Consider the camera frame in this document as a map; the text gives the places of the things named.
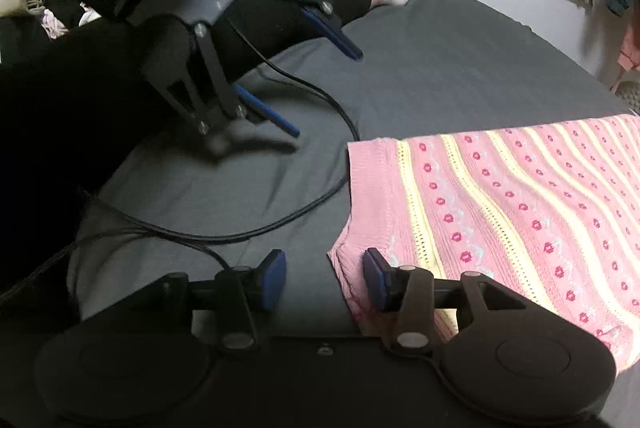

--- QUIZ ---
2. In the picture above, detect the grey woven basket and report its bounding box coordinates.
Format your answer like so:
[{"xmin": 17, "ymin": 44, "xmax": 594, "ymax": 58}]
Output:
[{"xmin": 613, "ymin": 81, "xmax": 640, "ymax": 115}]

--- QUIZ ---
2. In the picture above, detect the pink striped knit sweater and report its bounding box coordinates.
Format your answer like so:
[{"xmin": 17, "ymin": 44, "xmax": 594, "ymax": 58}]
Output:
[{"xmin": 329, "ymin": 114, "xmax": 639, "ymax": 370}]

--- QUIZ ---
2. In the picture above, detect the black cable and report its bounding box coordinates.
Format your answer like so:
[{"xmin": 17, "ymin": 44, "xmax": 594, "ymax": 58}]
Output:
[{"xmin": 74, "ymin": 20, "xmax": 362, "ymax": 269}]

